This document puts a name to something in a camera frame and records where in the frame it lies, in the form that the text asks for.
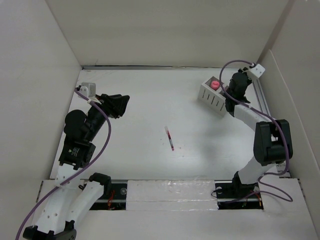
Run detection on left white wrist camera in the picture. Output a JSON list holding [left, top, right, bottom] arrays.
[[75, 82, 96, 99]]

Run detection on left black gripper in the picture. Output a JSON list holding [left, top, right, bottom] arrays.
[[85, 93, 129, 142]]

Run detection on purple tipped pen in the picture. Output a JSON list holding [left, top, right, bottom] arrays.
[[164, 126, 175, 151]]

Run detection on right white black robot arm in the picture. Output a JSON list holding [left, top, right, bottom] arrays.
[[218, 65, 293, 200]]

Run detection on aluminium rail front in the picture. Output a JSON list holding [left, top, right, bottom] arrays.
[[76, 182, 263, 210]]

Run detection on aluminium rail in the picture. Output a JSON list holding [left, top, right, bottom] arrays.
[[76, 182, 263, 210], [252, 78, 290, 178]]

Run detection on white two-slot pen holder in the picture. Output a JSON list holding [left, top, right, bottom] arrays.
[[197, 76, 227, 117]]

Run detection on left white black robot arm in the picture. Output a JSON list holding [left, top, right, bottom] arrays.
[[16, 93, 130, 240]]

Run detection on pink eraser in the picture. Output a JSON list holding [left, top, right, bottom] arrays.
[[209, 80, 220, 91]]

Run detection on aluminium rail right side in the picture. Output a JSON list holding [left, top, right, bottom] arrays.
[[252, 78, 290, 178]]

